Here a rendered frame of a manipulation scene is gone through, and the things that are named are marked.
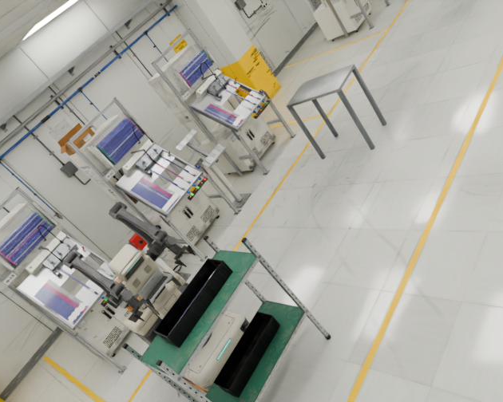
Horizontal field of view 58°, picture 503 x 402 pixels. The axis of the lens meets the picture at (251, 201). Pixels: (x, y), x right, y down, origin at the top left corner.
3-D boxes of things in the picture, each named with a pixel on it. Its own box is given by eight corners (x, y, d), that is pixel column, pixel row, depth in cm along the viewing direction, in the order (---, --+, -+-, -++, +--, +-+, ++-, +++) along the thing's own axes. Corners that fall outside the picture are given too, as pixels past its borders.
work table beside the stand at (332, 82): (374, 149, 480) (338, 88, 444) (322, 159, 530) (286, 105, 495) (386, 123, 503) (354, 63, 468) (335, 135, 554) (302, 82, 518)
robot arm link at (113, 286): (76, 251, 293) (64, 265, 288) (73, 247, 288) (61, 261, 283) (127, 286, 282) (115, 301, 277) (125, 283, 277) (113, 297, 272)
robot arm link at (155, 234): (120, 203, 312) (109, 215, 307) (118, 199, 307) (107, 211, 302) (169, 235, 301) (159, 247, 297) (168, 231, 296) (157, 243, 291)
